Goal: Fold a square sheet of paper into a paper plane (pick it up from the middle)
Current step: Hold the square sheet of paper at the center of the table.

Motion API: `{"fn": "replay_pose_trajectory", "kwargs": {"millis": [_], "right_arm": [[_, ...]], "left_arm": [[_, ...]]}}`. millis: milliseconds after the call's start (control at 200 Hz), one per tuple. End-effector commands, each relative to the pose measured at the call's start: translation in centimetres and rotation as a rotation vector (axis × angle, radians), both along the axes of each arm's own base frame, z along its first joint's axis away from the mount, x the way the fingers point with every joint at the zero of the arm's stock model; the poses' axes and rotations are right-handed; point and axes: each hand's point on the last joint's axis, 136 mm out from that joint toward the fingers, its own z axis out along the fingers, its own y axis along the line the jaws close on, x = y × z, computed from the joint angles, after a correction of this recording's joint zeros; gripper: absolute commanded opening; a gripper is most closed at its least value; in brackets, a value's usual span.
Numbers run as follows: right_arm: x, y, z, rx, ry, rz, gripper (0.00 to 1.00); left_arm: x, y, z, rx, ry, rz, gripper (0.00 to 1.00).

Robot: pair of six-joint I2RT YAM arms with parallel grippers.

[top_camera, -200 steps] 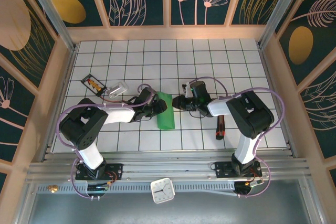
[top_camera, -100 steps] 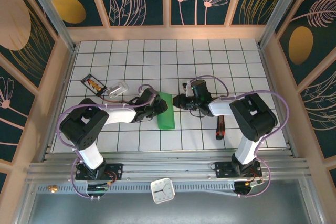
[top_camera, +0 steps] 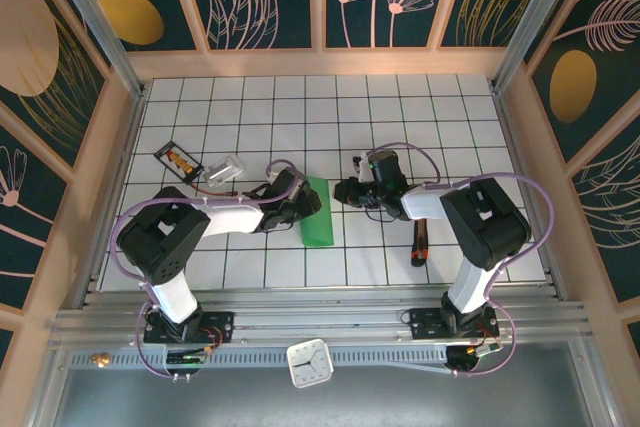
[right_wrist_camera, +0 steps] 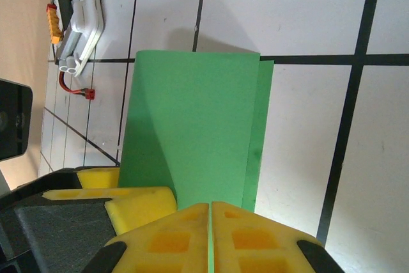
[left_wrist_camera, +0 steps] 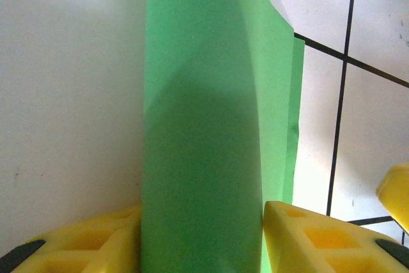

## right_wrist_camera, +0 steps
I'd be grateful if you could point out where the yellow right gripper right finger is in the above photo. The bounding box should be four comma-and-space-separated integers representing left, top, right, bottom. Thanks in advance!
212, 201, 345, 273

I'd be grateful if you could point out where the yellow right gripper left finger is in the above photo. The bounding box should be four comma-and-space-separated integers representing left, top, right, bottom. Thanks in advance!
85, 202, 211, 273

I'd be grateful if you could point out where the green paper sheet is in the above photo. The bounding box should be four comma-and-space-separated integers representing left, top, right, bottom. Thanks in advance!
117, 49, 275, 273

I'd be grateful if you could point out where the small clear plastic item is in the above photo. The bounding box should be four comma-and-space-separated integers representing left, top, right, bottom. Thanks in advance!
58, 0, 105, 78

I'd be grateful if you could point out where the orange ridged block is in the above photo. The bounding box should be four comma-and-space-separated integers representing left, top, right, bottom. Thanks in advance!
46, 3, 64, 45

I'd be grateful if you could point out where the red black cable with plug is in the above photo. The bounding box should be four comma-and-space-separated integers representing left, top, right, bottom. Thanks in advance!
59, 71, 97, 101

